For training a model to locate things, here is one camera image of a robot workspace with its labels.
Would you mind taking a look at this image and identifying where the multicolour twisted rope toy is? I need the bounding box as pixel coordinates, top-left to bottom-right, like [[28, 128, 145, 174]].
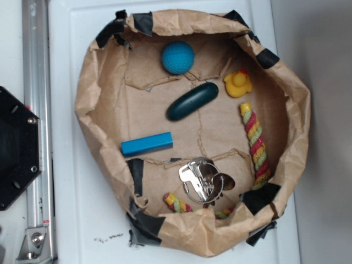
[[162, 102, 272, 220]]

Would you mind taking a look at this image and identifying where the aluminium extrusion rail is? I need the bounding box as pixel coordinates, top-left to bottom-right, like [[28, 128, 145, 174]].
[[22, 1, 58, 263]]

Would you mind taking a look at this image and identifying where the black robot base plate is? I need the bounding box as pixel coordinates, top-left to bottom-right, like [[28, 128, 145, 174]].
[[1, 86, 41, 211]]

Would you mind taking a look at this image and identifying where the blue dimpled ball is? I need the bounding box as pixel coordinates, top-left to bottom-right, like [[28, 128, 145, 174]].
[[162, 41, 195, 75]]

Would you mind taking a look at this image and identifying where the metal corner bracket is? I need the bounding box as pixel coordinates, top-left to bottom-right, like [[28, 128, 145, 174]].
[[16, 227, 52, 263]]

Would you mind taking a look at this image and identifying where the yellow rubber duck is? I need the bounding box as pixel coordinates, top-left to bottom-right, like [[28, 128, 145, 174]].
[[223, 69, 253, 98]]

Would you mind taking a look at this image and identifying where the brown paper bag bin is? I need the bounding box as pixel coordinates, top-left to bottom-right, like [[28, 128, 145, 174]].
[[75, 9, 311, 257]]

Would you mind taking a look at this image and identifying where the dark green oval capsule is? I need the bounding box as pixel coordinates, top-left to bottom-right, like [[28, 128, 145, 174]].
[[166, 82, 219, 121]]

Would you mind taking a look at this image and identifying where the white tray board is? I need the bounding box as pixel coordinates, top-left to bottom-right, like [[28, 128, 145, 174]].
[[48, 1, 300, 263]]

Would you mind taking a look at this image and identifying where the blue rectangular block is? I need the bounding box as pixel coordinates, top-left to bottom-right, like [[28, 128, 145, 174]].
[[121, 132, 173, 157]]

